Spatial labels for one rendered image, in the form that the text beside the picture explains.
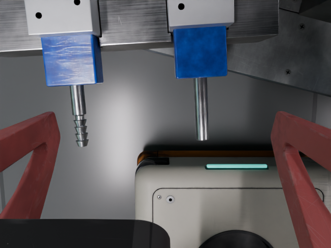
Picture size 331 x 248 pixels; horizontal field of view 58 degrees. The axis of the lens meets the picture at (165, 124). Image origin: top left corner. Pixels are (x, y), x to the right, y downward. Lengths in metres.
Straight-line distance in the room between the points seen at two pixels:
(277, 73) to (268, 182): 0.63
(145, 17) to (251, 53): 0.12
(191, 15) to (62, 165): 1.05
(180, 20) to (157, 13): 0.03
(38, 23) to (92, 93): 0.90
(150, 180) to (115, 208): 0.38
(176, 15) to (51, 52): 0.11
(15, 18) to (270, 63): 0.25
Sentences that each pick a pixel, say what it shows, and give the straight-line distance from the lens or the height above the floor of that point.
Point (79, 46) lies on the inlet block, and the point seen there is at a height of 0.87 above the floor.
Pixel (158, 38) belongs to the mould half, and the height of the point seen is 0.86.
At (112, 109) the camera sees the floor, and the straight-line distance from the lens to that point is 1.14.
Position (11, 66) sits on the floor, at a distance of 1.25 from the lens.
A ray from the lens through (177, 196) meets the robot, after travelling 0.91.
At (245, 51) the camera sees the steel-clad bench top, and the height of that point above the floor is 0.80.
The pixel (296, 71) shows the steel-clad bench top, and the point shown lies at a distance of 0.35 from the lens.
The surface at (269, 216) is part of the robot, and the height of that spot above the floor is 0.28.
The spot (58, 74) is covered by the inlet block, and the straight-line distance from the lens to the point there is 0.26.
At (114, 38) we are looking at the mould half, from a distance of 0.27.
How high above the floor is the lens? 1.12
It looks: 81 degrees down
